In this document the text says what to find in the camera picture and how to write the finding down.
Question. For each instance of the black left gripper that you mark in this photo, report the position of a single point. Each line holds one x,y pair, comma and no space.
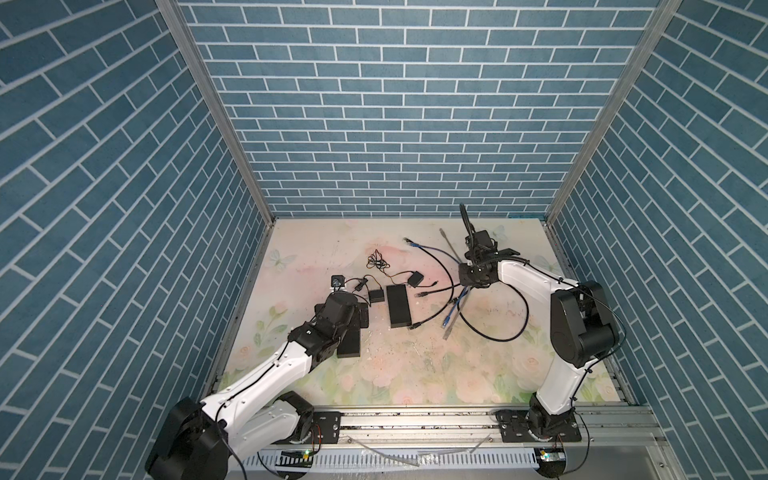
319,309

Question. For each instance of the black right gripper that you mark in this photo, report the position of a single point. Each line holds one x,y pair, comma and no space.
463,277

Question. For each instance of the black network switch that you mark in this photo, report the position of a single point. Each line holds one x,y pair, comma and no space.
398,306
350,344

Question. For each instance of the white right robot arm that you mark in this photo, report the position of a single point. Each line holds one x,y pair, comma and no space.
583,328

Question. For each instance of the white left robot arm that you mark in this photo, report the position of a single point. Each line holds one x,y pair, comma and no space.
205,439

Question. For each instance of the black power adapter right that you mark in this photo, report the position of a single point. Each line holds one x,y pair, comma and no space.
415,279

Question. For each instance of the black power adapter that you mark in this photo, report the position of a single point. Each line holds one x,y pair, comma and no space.
415,279
376,296

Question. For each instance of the black power adapter left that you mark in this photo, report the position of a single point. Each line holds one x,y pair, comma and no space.
376,296

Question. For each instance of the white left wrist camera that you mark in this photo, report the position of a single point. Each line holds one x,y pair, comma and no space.
338,282

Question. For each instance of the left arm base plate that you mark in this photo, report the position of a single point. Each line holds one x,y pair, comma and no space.
326,424

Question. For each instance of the aluminium front rail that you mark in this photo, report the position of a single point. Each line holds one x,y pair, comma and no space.
447,427

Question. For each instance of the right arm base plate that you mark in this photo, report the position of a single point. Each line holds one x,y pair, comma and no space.
521,426

